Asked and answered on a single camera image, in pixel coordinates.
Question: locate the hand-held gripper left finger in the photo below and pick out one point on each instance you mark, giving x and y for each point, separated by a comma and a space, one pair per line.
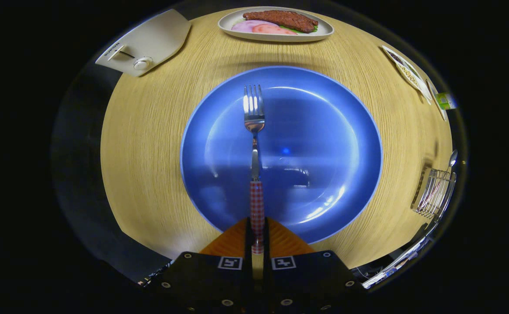
210, 279

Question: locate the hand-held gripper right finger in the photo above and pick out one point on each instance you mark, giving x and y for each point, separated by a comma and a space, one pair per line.
306, 279

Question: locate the grey computer monitor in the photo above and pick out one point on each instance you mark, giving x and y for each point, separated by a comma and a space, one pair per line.
394, 264

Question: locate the blue round plate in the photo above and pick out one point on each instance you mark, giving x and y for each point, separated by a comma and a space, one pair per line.
324, 152

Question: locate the white square coaster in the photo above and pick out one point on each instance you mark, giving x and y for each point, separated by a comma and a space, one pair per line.
437, 113

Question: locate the silver bottle with green label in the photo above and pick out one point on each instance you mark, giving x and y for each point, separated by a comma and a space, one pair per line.
445, 101

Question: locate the white divided dish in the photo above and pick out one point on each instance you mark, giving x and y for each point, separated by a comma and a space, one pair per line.
415, 80

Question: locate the yellow soybeans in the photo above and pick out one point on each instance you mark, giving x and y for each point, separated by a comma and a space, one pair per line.
410, 75

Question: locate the dark brown beans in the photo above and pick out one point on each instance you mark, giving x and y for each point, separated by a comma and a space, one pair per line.
394, 56

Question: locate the white toaster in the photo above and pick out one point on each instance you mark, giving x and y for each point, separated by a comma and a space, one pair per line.
149, 41

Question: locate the green lettuce leaf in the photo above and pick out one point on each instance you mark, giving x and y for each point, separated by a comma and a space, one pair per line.
300, 31

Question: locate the pink ham slices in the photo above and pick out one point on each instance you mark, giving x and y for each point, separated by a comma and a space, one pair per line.
254, 27

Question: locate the white oval plate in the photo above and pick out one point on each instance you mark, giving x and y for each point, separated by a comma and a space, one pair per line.
228, 24

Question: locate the brown fried meat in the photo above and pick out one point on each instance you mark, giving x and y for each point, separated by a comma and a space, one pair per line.
280, 18

